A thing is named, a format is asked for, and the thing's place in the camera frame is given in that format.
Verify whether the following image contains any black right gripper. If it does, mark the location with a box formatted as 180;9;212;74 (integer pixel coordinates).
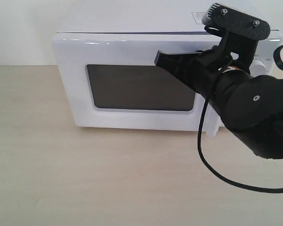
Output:
154;49;256;131

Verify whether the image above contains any white microwave door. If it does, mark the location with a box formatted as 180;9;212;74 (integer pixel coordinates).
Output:
52;33;219;131

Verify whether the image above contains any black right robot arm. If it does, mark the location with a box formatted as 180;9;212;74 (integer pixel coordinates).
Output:
155;49;283;159

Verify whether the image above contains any white microwave oven body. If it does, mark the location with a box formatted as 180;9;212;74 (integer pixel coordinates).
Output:
55;0;283;132

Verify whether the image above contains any upper white power knob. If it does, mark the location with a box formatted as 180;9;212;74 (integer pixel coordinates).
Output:
250;59;267;77

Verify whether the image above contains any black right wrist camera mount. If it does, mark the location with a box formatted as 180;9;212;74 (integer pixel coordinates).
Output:
201;2;271;67

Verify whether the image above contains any black cable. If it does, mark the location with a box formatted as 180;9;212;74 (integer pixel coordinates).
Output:
197;41;283;193

